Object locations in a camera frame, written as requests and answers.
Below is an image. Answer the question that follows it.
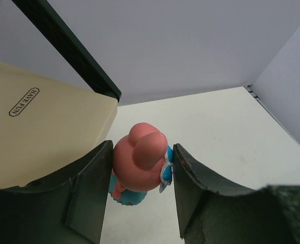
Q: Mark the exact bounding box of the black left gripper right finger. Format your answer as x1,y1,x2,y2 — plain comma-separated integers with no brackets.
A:
173,144,300,243

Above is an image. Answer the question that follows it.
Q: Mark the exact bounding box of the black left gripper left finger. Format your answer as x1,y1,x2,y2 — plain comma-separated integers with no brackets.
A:
0,140,113,243

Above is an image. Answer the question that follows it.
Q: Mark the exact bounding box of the pink figure blue sunglasses toy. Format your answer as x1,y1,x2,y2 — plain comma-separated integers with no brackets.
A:
109,123,174,206

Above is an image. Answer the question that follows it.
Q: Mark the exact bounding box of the beige three-tier shelf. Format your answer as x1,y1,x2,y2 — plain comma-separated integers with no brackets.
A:
0,1,121,189

